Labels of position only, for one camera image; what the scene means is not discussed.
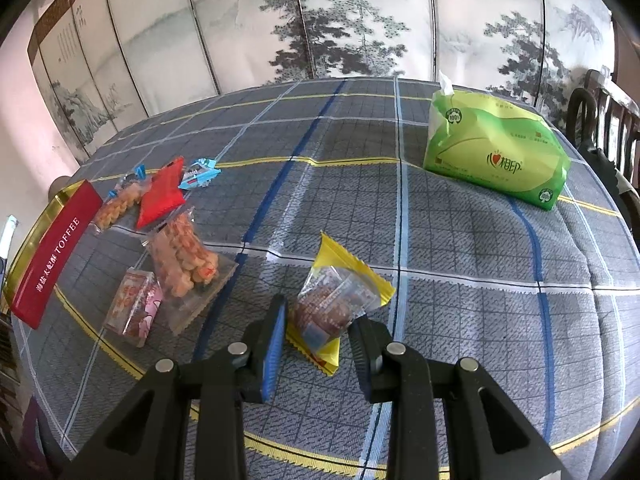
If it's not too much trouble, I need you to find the pink clear snack packet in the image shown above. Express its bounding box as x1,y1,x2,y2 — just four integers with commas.
103,268,163,348

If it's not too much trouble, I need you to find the large clear fried snack bag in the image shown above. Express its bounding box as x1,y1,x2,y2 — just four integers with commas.
145,207,238,336

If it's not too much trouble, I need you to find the yellow clear snack packet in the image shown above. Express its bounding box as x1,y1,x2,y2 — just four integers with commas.
285,232,396,376

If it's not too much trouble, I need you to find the red snack packet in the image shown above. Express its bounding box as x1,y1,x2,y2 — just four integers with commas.
136,156,186,230

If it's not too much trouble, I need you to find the grey plaid tablecloth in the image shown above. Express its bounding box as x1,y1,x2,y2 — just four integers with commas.
15,78,639,479

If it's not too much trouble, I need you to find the gold toffee tin box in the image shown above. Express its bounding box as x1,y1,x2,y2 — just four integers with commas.
1,180,103,330

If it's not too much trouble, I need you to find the small clear twist snack bag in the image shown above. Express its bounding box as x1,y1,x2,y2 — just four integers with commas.
92,179,151,232

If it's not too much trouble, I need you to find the blue wrapped candy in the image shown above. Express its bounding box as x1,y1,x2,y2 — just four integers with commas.
179,158,221,191
114,164,146,193

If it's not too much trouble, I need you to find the green tissue pack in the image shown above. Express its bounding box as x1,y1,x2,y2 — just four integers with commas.
423,74,570,210

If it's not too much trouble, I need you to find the dark wooden chair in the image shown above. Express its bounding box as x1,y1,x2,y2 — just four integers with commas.
565,70,639,240

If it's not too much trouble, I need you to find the painted folding screen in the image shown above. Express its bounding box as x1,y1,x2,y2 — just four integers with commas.
27,0,615,160

